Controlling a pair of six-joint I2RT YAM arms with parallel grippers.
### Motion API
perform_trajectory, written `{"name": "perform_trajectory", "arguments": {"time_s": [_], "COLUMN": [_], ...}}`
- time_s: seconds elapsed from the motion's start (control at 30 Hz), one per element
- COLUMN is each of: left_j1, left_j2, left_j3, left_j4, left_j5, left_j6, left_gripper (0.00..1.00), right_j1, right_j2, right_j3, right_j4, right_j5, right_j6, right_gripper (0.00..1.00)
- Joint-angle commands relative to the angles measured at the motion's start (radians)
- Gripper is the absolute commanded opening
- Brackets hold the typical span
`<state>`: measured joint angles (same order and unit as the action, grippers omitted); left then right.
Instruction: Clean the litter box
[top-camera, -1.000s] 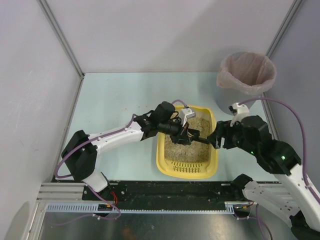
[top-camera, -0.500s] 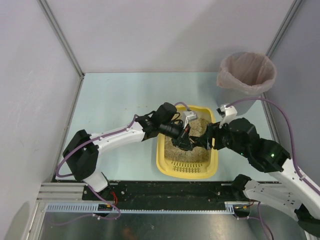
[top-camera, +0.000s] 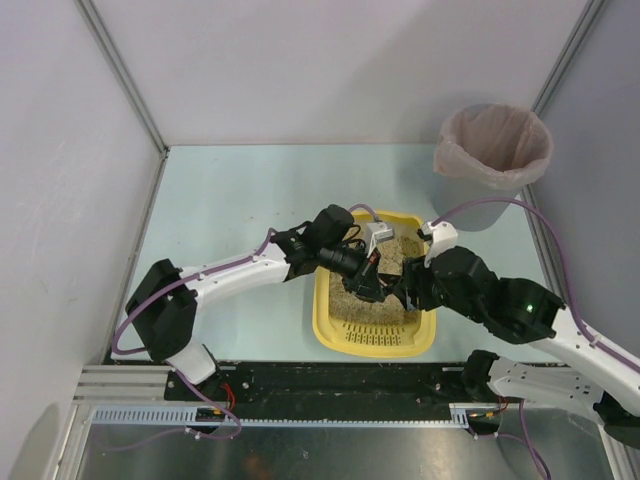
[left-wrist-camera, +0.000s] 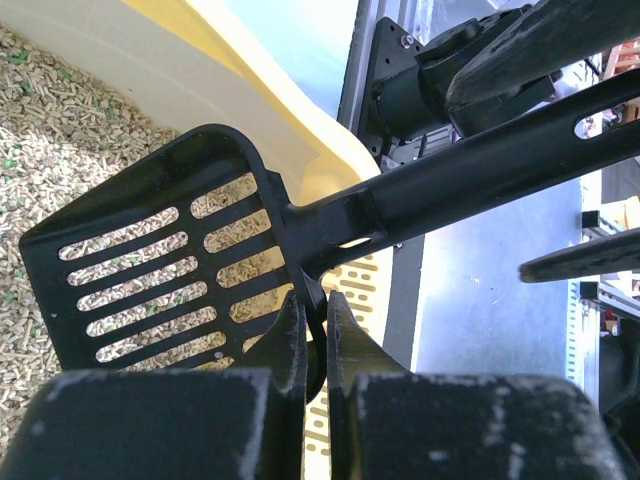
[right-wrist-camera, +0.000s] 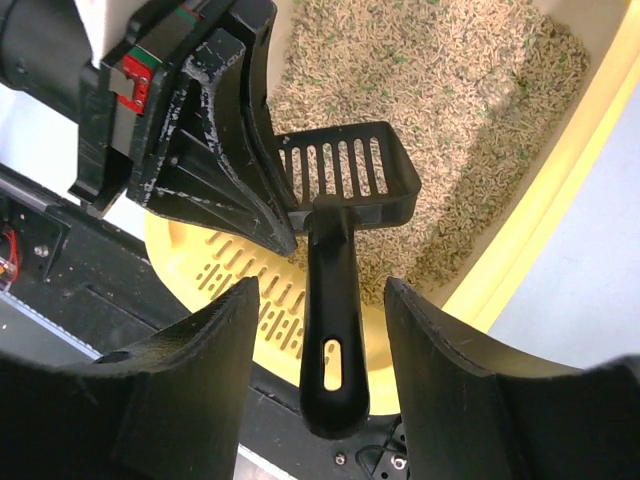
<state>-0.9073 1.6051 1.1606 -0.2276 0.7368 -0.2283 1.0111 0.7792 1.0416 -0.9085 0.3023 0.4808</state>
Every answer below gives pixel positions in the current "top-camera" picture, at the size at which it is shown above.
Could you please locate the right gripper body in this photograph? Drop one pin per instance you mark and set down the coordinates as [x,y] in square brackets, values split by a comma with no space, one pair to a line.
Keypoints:
[415,281]

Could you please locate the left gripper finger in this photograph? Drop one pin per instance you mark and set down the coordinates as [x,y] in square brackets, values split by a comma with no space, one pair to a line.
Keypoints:
[369,283]
[352,287]

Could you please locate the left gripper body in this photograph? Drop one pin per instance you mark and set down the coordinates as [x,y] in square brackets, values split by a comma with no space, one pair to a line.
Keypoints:
[366,275]

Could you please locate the grey trash bin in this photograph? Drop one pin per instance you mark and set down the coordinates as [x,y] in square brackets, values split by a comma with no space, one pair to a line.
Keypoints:
[487,205]

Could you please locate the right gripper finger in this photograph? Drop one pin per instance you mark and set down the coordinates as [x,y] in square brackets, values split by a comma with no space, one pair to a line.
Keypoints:
[413,268]
[404,295]

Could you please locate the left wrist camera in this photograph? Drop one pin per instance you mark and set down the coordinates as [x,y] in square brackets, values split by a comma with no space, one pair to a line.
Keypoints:
[375,233]

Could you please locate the beige cat litter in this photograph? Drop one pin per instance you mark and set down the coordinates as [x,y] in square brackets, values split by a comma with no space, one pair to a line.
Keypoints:
[345,306]

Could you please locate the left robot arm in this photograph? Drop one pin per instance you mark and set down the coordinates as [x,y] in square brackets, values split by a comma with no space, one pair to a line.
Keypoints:
[161,312]

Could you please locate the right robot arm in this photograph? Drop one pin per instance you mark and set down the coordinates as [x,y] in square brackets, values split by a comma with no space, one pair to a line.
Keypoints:
[598,379]

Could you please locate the black litter scoop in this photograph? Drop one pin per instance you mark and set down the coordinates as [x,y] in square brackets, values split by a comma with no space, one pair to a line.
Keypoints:
[389,281]

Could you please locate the yellow litter box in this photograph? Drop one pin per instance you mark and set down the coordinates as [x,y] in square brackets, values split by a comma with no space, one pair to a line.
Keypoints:
[373,341]

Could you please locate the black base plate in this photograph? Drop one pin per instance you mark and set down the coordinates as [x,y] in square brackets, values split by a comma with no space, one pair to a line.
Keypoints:
[344,392]

